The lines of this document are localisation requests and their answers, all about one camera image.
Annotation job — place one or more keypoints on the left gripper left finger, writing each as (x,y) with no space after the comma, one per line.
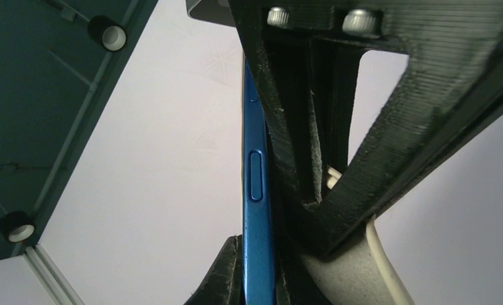
(222,284)

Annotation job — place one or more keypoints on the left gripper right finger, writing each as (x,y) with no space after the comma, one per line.
(294,285)

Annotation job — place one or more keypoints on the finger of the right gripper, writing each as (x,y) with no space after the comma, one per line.
(451,86)
(278,62)

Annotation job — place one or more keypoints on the blue phone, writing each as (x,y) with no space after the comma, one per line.
(257,250)

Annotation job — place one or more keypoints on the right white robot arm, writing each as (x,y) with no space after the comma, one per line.
(358,272)

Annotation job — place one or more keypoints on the upper ceiling spotlight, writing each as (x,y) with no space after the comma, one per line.
(107,33)

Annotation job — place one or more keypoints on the ceiling spotlight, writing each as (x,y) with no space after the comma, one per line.
(107,33)
(17,226)

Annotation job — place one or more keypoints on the lower ceiling spotlight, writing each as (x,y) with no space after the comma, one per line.
(17,226)

